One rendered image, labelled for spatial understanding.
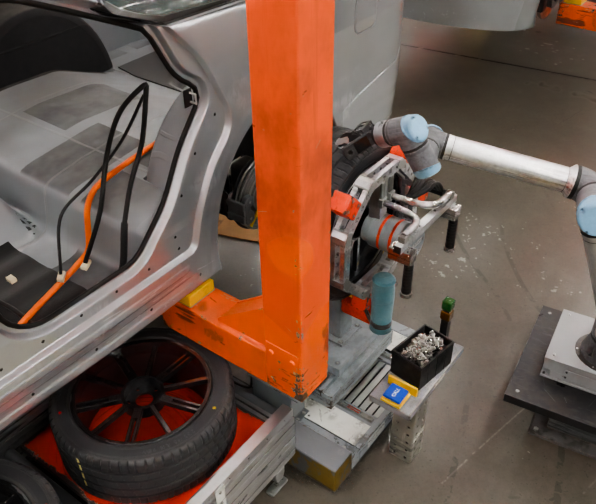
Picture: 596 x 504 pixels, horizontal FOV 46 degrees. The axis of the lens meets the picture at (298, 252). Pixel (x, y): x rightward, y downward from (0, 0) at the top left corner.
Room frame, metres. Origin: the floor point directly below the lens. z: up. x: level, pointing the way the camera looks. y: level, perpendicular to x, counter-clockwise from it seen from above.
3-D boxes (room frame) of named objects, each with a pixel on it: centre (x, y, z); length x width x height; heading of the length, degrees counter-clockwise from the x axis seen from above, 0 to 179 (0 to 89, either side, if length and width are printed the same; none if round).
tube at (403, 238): (2.07, -0.34, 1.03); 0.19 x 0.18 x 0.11; 53
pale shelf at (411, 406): (1.86, -0.45, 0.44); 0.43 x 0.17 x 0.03; 143
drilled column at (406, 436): (1.83, -0.43, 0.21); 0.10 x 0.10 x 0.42; 53
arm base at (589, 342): (1.98, -1.21, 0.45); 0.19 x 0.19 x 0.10
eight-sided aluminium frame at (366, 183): (2.22, -0.30, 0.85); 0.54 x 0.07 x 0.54; 143
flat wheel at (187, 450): (1.74, 0.57, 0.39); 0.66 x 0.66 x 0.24
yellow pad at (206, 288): (2.06, 0.41, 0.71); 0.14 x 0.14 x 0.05; 53
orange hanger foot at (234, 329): (1.96, 0.28, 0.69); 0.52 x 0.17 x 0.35; 53
